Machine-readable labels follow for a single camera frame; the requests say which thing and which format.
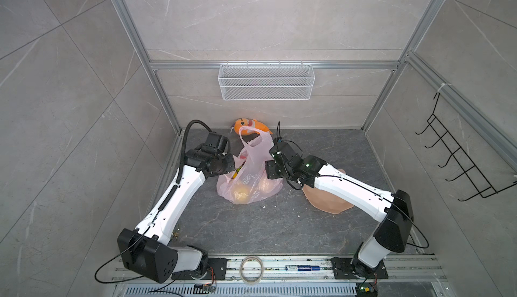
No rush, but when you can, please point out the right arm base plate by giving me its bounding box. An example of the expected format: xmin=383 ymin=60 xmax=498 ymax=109
xmin=330 ymin=257 xmax=389 ymax=279

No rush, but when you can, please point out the white wire mesh basket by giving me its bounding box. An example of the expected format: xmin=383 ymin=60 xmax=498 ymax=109
xmin=218 ymin=63 xmax=315 ymax=101

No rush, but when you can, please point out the blue marker pen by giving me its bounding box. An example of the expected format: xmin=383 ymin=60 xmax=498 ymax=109
xmin=285 ymin=265 xmax=321 ymax=272

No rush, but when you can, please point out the pink shell-shaped plate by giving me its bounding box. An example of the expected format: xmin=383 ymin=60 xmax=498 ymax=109
xmin=302 ymin=185 xmax=354 ymax=215

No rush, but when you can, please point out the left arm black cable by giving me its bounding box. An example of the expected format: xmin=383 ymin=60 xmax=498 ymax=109
xmin=93 ymin=119 xmax=213 ymax=284

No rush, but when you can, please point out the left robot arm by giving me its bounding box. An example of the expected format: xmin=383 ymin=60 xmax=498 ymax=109
xmin=117 ymin=132 xmax=236 ymax=284

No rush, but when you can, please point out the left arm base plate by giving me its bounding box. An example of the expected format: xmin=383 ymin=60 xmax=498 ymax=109
xmin=170 ymin=258 xmax=228 ymax=282

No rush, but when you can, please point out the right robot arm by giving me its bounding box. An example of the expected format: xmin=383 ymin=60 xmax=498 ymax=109
xmin=265 ymin=137 xmax=413 ymax=278

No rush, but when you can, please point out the pink plastic bag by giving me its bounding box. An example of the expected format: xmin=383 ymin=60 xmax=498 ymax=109
xmin=217 ymin=127 xmax=283 ymax=204

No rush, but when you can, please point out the roll of clear tape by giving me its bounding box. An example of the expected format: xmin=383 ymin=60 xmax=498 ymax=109
xmin=238 ymin=255 xmax=265 ymax=286

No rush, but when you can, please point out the pale round fruit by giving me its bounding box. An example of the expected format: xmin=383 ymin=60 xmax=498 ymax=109
xmin=232 ymin=185 xmax=251 ymax=205

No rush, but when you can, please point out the orange fish plush toy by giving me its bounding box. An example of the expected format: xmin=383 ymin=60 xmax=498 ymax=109
xmin=231 ymin=118 xmax=273 ymax=135

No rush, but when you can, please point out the black wire hook rack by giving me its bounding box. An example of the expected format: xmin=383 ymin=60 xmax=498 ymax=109
xmin=415 ymin=92 xmax=516 ymax=202

